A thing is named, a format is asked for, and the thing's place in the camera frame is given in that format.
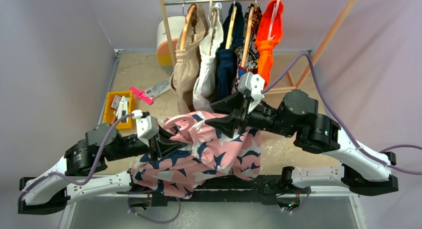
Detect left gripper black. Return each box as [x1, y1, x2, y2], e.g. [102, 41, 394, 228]
[106, 123, 188, 162]

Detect pink plastic hanger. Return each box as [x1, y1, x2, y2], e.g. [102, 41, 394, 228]
[267, 0, 280, 40]
[164, 115, 197, 137]

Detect pink shark print shorts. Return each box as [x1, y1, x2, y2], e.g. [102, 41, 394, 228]
[130, 111, 262, 199]

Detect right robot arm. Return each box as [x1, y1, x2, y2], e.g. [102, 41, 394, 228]
[206, 90, 399, 196]

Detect white shorts on hanger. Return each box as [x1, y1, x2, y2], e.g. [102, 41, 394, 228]
[193, 2, 224, 112]

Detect navy shorts on hanger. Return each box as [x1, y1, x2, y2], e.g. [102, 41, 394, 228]
[216, 2, 244, 100]

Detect beige shorts on hanger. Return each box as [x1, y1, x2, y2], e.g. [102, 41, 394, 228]
[170, 4, 209, 115]

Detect patterned shorts on hanger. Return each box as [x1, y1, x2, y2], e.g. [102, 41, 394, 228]
[231, 2, 262, 93]

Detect orange shorts on hanger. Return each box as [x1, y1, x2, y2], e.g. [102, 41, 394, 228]
[255, 0, 284, 86]

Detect orange hanger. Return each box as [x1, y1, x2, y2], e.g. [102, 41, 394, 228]
[180, 4, 197, 50]

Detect printed flat package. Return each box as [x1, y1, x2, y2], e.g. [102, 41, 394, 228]
[145, 77, 171, 99]

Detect pink plastic clip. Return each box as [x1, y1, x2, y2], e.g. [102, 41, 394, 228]
[129, 86, 154, 105]

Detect yellow plastic bin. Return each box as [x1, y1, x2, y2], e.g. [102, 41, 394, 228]
[103, 91, 136, 124]

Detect round drawer cabinet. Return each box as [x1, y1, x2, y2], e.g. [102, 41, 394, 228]
[156, 16, 185, 72]

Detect wooden clothes rack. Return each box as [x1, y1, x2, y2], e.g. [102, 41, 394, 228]
[156, 0, 365, 96]

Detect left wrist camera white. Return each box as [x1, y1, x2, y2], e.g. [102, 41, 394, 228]
[131, 110, 159, 140]

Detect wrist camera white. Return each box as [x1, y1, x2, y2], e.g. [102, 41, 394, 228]
[237, 72, 265, 113]
[131, 110, 159, 140]

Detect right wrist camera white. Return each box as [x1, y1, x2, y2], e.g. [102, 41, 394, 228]
[237, 72, 265, 113]

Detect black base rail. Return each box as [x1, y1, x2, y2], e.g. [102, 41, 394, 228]
[117, 174, 311, 209]

